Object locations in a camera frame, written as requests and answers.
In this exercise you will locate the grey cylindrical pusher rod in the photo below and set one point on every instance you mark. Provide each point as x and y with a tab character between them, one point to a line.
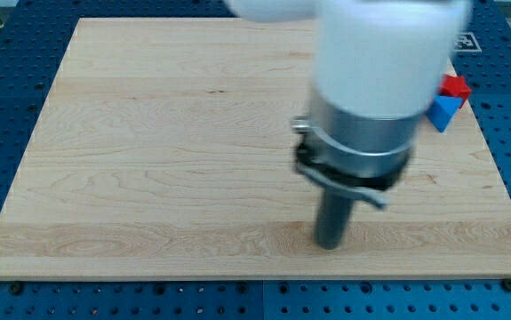
332	219

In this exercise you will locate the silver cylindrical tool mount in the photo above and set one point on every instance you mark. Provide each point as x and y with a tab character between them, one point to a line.
350	156

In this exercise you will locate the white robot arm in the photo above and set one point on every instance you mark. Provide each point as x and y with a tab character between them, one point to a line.
378	65

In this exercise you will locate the light wooden board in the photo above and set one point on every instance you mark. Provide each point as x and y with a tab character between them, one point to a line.
163	152

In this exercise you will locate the blue triangle block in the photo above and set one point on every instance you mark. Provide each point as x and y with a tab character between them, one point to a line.
442	110

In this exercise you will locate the red block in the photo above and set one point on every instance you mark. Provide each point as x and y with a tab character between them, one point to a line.
456	87

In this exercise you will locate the black white fiducial marker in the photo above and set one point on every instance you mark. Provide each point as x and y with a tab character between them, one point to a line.
467	42

